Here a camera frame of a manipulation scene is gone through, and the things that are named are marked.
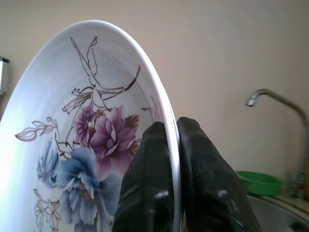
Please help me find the white floral plate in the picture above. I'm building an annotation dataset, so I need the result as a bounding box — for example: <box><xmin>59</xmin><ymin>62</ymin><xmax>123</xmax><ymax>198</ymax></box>
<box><xmin>0</xmin><ymin>20</ymin><xmax>182</xmax><ymax>232</ymax></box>

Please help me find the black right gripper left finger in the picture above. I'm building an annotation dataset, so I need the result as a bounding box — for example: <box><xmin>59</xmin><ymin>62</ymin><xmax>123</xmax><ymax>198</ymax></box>
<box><xmin>112</xmin><ymin>121</ymin><xmax>176</xmax><ymax>232</ymax></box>

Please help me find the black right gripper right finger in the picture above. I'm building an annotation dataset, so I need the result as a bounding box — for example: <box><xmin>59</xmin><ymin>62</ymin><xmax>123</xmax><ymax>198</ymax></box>
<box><xmin>176</xmin><ymin>116</ymin><xmax>263</xmax><ymax>232</ymax></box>

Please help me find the tall grey angular faucet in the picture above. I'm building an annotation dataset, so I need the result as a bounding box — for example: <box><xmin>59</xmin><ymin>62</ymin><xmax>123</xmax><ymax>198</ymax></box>
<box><xmin>245</xmin><ymin>88</ymin><xmax>309</xmax><ymax>196</ymax></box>

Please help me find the green plastic bowl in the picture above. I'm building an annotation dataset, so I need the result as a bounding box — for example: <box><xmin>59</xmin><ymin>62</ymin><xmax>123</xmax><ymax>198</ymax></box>
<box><xmin>235</xmin><ymin>170</ymin><xmax>283</xmax><ymax>197</ymax></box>

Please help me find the stainless steel double sink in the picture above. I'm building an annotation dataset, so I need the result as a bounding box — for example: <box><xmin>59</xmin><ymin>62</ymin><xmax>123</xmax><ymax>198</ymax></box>
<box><xmin>246</xmin><ymin>192</ymin><xmax>309</xmax><ymax>232</ymax></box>

